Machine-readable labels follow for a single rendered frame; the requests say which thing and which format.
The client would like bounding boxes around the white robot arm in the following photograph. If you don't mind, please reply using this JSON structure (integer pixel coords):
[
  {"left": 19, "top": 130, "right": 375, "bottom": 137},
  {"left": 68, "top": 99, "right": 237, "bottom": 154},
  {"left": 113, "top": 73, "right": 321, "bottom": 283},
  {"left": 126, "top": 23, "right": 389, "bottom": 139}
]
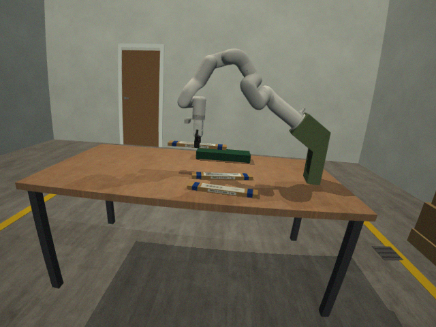
[{"left": 178, "top": 49, "right": 305, "bottom": 131}]

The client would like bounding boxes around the tan box with blue bands and white label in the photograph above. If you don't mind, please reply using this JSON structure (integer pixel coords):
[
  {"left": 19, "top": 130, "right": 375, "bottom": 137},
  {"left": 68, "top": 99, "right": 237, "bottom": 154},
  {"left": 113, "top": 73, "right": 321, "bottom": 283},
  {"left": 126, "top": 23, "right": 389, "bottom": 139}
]
[
  {"left": 168, "top": 141, "right": 227, "bottom": 150},
  {"left": 192, "top": 172, "right": 253, "bottom": 180},
  {"left": 187, "top": 181, "right": 258, "bottom": 198}
]

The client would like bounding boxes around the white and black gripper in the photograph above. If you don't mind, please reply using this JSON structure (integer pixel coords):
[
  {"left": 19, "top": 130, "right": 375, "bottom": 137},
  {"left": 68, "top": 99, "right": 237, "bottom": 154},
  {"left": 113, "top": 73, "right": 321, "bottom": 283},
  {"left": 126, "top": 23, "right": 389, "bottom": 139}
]
[{"left": 193, "top": 119, "right": 205, "bottom": 148}]

